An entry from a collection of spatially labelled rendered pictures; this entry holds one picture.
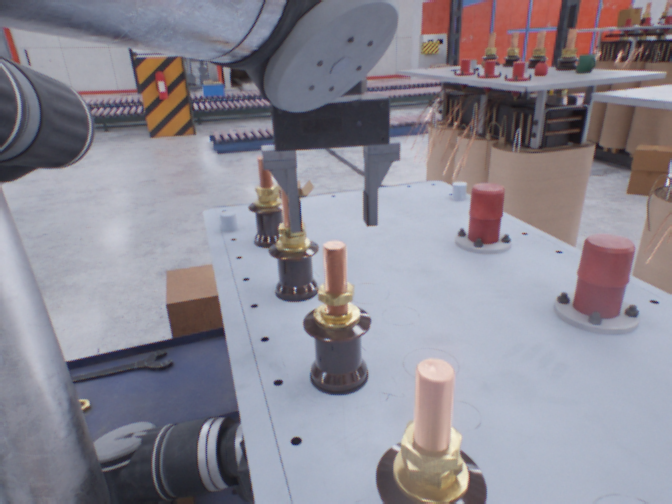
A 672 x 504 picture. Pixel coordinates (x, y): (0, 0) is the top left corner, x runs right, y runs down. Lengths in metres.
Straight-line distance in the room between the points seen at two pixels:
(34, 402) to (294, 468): 0.31
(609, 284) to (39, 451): 0.81
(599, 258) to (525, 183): 2.26
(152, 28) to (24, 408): 0.52
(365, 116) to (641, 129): 7.05
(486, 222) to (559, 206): 2.18
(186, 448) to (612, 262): 0.70
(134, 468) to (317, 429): 0.32
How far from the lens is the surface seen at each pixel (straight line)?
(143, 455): 0.85
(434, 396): 0.40
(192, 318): 1.97
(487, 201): 1.10
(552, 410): 0.71
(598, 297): 0.89
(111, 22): 0.25
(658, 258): 2.42
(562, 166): 3.20
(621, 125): 7.82
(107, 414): 1.56
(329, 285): 0.63
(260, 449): 0.64
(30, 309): 0.69
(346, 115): 0.56
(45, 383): 0.69
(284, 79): 0.32
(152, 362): 1.68
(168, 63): 10.80
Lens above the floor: 1.81
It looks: 24 degrees down
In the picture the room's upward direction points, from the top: 2 degrees counter-clockwise
